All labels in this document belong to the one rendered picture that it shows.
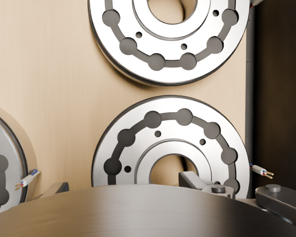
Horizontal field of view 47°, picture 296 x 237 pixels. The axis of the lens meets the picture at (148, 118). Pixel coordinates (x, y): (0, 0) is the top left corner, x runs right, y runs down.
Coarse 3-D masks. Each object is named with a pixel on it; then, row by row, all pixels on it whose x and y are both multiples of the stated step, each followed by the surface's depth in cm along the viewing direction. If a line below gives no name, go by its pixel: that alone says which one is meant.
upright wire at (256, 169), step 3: (252, 165) 22; (255, 165) 22; (252, 168) 22; (255, 168) 21; (258, 168) 21; (261, 168) 21; (255, 171) 22; (258, 171) 21; (261, 171) 21; (264, 171) 20; (261, 174) 21; (264, 174) 20; (270, 177) 20
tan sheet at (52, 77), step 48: (0, 0) 23; (48, 0) 23; (0, 48) 23; (48, 48) 24; (96, 48) 24; (240, 48) 25; (0, 96) 23; (48, 96) 24; (96, 96) 24; (144, 96) 24; (192, 96) 24; (240, 96) 25; (48, 144) 24; (96, 144) 24
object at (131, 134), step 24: (120, 120) 21; (144, 120) 21; (168, 120) 21; (192, 120) 22; (216, 120) 21; (120, 144) 21; (144, 144) 21; (216, 144) 21; (240, 144) 22; (96, 168) 21; (120, 168) 21; (216, 168) 22; (240, 168) 22; (240, 192) 22
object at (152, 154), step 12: (156, 144) 21; (168, 144) 21; (180, 144) 21; (192, 144) 21; (144, 156) 21; (156, 156) 21; (192, 156) 21; (204, 156) 21; (144, 168) 21; (204, 168) 21; (144, 180) 21
